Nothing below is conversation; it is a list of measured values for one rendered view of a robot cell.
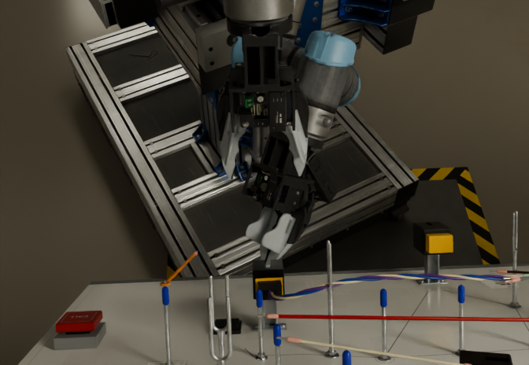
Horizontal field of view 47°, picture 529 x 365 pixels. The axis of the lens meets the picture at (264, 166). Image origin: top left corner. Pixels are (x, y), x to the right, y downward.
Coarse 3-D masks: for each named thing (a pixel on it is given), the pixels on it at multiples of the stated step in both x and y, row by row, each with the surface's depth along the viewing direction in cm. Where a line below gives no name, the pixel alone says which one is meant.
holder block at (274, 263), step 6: (258, 264) 84; (264, 264) 84; (276, 264) 83; (282, 264) 83; (258, 270) 81; (264, 270) 81; (270, 270) 81; (276, 270) 81; (282, 270) 81; (258, 276) 81; (264, 276) 81; (282, 276) 81
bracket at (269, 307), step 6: (264, 300) 85; (270, 300) 85; (264, 306) 85; (270, 306) 85; (264, 312) 85; (270, 312) 85; (276, 312) 83; (264, 318) 85; (264, 324) 85; (270, 324) 85; (282, 324) 84; (264, 330) 83; (270, 330) 83
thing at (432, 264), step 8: (416, 224) 104; (424, 224) 103; (432, 224) 103; (440, 224) 103; (416, 232) 103; (424, 232) 99; (432, 232) 100; (440, 232) 100; (448, 232) 100; (416, 240) 103; (424, 240) 100; (416, 248) 104; (424, 248) 100; (424, 256) 104; (432, 256) 104; (424, 264) 104; (432, 264) 104; (424, 272) 104; (432, 272) 104; (416, 280) 104; (424, 280) 104; (432, 280) 104; (440, 280) 103
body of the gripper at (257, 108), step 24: (240, 24) 63; (288, 24) 64; (264, 48) 64; (240, 72) 68; (264, 72) 66; (288, 72) 68; (240, 96) 66; (264, 96) 66; (288, 96) 66; (240, 120) 67; (264, 120) 67; (288, 120) 68
